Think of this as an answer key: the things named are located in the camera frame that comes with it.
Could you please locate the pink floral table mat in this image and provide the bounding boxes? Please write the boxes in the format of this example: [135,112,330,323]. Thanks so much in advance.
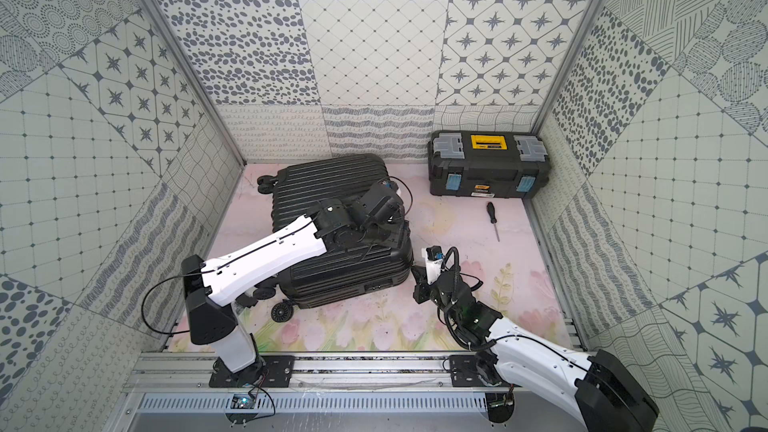
[239,163,572,352]

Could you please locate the black toolbox yellow label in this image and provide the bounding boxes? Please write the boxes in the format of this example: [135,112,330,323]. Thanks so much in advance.
[427,130,551,199]

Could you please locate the aluminium mounting rail frame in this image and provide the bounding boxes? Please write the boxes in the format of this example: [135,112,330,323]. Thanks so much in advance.
[119,350,619,415]

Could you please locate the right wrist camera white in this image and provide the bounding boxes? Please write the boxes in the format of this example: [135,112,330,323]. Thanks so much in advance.
[422,246,444,284]

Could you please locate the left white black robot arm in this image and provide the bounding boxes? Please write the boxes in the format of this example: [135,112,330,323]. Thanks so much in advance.
[178,176,414,383]

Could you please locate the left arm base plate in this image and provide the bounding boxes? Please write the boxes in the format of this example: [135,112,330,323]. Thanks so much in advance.
[208,355,296,388]

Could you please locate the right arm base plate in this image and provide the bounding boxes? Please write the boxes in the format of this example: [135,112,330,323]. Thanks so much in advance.
[443,354,502,388]

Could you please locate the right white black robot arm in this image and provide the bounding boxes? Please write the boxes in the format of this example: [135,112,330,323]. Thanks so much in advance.
[413,267,660,431]

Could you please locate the black ribbed hard-shell suitcase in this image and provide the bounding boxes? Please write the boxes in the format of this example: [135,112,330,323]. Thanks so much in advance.
[257,153,413,322]

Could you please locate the black handled screwdriver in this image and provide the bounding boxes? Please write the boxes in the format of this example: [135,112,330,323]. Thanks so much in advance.
[486,202,500,241]

